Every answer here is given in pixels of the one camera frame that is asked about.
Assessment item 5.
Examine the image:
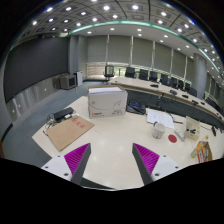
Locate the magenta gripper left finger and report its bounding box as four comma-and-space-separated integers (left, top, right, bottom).
64, 143, 91, 185

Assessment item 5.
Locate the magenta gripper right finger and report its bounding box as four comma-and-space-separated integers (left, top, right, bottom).
132, 143, 159, 185

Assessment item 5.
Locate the brown cardboard sheet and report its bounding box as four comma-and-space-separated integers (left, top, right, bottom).
46, 116, 94, 151

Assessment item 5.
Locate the white spotted mug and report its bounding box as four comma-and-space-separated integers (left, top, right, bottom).
152, 122, 166, 139

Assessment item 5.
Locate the red round coaster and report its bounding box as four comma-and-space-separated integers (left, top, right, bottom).
168, 134, 177, 143

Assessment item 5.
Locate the white marker pen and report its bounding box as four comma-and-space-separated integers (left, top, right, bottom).
174, 129, 186, 141

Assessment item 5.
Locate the white paper sheet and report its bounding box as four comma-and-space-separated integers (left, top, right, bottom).
147, 109, 174, 129

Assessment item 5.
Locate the black power adapter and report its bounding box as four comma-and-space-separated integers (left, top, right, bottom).
54, 107, 74, 121

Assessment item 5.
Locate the white plastic tray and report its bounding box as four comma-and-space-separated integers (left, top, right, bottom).
183, 117, 200, 140

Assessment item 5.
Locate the orange-brown open cardboard box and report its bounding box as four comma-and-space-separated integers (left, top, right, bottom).
191, 141, 213, 163

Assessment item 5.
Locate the white cardboard box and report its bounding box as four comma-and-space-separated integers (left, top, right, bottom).
87, 85, 128, 118

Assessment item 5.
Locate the long curved conference desk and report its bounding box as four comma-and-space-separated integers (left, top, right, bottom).
109, 77, 224, 130

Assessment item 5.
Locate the black desk microphone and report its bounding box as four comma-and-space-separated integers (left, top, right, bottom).
150, 84, 159, 88

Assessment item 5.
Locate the grey box monitor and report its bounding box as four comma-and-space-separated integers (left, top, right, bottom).
60, 75, 76, 90

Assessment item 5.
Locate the black office chair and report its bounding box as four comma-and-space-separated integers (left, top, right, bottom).
104, 65, 114, 80

